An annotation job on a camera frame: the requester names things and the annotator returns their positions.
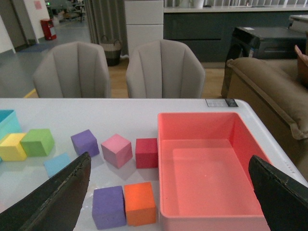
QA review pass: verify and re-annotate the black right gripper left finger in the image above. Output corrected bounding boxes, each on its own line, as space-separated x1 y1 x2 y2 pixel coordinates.
0 152 91 231

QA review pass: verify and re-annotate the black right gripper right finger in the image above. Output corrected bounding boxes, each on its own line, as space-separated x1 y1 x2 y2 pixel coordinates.
248 155 308 231

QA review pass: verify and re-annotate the light blue block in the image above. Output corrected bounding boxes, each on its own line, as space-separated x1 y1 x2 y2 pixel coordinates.
43 153 71 178

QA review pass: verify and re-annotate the front purple foam block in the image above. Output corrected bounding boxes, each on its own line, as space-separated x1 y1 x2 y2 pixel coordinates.
92 186 127 230

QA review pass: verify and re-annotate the purple foam block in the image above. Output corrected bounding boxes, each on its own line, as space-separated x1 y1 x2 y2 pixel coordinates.
92 186 127 230
71 129 100 157

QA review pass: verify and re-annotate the green foam block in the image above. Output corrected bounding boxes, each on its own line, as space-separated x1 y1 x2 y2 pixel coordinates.
20 128 54 157

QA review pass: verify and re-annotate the rear purple foam block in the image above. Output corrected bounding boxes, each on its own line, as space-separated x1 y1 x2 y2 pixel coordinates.
71 129 100 157

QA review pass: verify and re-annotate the yellow foam block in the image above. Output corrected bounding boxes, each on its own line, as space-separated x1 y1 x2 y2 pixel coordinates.
0 133 27 162

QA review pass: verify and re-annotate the salmon pink plastic bin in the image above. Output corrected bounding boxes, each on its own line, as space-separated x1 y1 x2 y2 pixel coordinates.
158 112 269 231

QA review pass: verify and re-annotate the pink foam block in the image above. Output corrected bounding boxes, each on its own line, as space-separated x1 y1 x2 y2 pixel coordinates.
101 134 133 169

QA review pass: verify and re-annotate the right orange foam block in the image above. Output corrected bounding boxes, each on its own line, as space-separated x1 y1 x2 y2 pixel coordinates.
124 182 156 226

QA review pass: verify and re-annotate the turquoise plastic bin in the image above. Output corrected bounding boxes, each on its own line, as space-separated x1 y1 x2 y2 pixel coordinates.
0 110 22 139

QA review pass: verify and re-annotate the rear dark red block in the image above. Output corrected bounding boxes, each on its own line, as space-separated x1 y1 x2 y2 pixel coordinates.
135 138 158 169

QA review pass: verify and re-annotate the brown sofa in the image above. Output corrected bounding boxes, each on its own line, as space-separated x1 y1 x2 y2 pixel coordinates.
221 57 308 179

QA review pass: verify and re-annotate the black label sticker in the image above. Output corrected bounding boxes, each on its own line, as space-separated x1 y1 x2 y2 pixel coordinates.
205 99 238 107

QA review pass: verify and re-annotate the left grey upholstered chair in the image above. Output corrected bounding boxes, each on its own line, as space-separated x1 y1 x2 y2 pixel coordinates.
33 41 111 98

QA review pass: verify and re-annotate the grey upholstered chair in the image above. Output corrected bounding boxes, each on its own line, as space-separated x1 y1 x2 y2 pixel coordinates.
33 41 111 98
126 39 206 99

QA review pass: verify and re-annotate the dark cabinet appliance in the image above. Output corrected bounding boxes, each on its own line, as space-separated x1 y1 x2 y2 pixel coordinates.
220 26 308 97

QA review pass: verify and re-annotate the woven storage basket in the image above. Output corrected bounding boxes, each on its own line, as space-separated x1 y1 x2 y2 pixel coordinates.
100 35 122 66

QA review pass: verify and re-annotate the right grey upholstered chair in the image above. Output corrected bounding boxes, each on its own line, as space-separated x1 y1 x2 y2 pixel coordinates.
126 39 206 99

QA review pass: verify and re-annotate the red fire extinguisher box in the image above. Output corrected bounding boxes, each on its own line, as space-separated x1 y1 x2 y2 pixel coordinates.
40 19 57 40

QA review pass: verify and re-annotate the white drawer cabinet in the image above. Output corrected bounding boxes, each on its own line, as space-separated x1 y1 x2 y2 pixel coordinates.
124 0 164 56

